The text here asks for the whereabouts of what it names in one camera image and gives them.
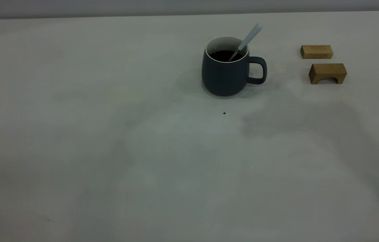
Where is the dark grey ceramic mug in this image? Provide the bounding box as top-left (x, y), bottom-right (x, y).
top-left (202, 36), bottom-right (268, 97)

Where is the small spoon with white handle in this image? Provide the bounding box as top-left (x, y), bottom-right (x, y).
top-left (228, 23), bottom-right (263, 62)

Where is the flat rectangular wooden block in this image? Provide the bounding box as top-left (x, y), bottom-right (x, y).
top-left (300, 45), bottom-right (333, 59)

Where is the arched wooden block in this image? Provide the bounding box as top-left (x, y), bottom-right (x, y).
top-left (309, 63), bottom-right (347, 85)

